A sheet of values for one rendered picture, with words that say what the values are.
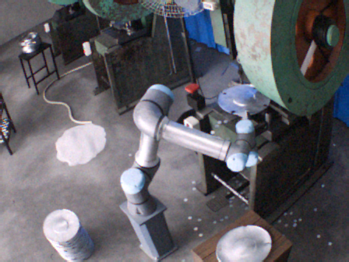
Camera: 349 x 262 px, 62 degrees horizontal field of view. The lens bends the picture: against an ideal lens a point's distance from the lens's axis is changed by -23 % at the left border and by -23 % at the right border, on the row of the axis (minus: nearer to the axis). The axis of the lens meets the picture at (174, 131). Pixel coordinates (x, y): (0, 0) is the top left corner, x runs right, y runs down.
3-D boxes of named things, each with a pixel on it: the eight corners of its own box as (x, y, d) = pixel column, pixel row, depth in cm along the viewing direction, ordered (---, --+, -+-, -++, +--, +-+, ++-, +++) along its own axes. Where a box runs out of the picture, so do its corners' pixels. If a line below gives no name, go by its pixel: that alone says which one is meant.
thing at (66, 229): (79, 242, 190) (78, 242, 189) (41, 242, 190) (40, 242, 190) (79, 209, 213) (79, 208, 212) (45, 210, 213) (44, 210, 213)
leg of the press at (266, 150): (254, 238, 205) (262, 126, 150) (244, 229, 213) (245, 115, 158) (333, 164, 239) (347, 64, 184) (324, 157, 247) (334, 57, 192)
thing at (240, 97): (277, 93, 187) (277, 92, 186) (256, 121, 170) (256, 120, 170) (234, 81, 203) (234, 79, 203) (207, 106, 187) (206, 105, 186)
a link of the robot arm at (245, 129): (249, 135, 137) (252, 156, 144) (255, 117, 145) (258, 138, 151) (230, 135, 141) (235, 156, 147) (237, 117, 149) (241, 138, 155)
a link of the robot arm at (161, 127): (124, 114, 138) (249, 158, 130) (136, 97, 146) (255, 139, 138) (123, 136, 146) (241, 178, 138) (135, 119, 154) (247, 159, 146)
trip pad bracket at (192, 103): (200, 128, 216) (196, 100, 204) (190, 121, 223) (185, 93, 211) (208, 123, 218) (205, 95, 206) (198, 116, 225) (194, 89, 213)
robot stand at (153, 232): (156, 263, 202) (139, 224, 175) (139, 246, 215) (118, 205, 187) (179, 248, 210) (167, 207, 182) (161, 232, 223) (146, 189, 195)
